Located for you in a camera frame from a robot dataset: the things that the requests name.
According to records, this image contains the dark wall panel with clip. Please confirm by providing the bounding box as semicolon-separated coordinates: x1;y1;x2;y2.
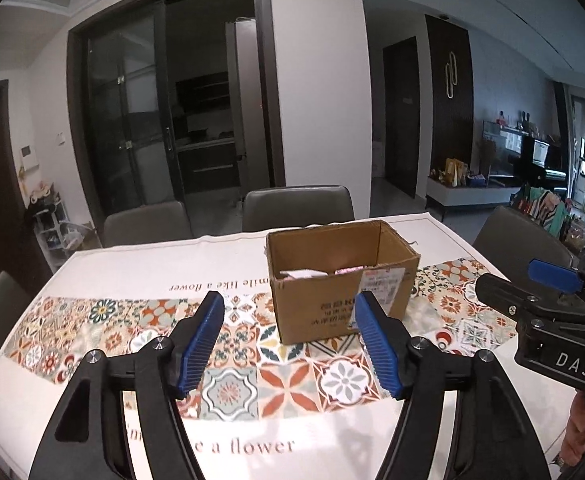
425;14;474;182

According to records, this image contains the dark glass sliding door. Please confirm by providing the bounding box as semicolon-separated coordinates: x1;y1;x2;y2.
66;0;287;222

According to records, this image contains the brown cardboard box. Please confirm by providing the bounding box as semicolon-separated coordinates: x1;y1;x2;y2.
266;219;420;346

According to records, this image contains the yellow paper package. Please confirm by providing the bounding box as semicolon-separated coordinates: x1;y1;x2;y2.
445;158;469;187

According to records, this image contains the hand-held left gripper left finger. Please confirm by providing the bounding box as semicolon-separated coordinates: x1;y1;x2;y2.
27;290;226;480

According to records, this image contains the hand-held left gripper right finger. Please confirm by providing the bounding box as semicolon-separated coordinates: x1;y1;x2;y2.
355;290;553;480

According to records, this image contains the glass display cabinet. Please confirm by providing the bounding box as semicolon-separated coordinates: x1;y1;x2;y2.
482;118;571;195

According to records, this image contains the clothes drying rack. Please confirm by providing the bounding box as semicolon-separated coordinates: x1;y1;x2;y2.
511;184;581;252

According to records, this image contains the person's right hand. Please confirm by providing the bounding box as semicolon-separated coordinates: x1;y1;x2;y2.
555;391;585;470

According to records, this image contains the tile-pattern printed tablecloth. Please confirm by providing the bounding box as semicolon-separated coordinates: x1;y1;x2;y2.
0;215;575;480

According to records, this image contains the white shelf rack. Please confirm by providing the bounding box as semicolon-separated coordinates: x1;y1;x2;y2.
26;184;96;272

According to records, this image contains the white low sideboard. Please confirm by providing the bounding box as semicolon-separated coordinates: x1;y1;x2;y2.
425;172;524;222

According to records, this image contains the dark interior door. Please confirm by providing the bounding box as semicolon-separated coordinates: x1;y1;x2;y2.
382;36;421;199

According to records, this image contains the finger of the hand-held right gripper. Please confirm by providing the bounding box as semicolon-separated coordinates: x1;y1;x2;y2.
475;274;585;332
528;244;585;311

